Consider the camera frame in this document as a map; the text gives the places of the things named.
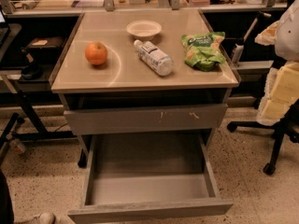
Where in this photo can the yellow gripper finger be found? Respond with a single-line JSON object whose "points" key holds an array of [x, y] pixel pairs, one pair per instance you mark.
{"points": [[286, 87], [276, 109]]}

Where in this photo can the black desk frame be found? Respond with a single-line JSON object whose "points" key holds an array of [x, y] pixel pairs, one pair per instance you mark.
{"points": [[10, 135]]}

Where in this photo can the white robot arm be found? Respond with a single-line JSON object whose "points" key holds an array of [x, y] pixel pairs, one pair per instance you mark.
{"points": [[284, 35]]}

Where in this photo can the open grey drawer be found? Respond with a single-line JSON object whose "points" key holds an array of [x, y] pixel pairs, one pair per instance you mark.
{"points": [[140, 176]]}

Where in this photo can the green chip bag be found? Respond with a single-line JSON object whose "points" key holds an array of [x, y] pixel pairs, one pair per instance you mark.
{"points": [[202, 51]]}

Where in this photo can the closed grey upper drawer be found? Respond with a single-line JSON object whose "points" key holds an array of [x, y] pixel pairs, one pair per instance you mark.
{"points": [[145, 119]]}

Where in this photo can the clear plastic water bottle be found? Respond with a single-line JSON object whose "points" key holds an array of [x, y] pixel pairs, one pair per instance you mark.
{"points": [[154, 58]]}

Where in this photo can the black box on shelf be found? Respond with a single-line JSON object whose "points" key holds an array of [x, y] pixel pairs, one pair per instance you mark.
{"points": [[48, 47]]}

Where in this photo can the black tape dispenser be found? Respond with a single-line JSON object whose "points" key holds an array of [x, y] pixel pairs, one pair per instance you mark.
{"points": [[32, 70]]}

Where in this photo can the orange apple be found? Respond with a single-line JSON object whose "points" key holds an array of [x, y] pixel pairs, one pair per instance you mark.
{"points": [[96, 53]]}

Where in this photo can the white paper bowl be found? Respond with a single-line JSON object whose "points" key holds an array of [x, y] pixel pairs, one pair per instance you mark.
{"points": [[144, 30]]}

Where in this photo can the black office chair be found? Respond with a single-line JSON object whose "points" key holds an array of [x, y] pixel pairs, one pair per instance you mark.
{"points": [[280, 128]]}

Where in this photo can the grey drawer cabinet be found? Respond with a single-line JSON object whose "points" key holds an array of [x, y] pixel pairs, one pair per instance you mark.
{"points": [[124, 80]]}

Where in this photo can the white shoe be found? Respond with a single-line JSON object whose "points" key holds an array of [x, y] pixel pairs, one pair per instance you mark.
{"points": [[44, 218]]}

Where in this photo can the white spray bottle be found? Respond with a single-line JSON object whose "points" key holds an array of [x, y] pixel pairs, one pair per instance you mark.
{"points": [[239, 45]]}

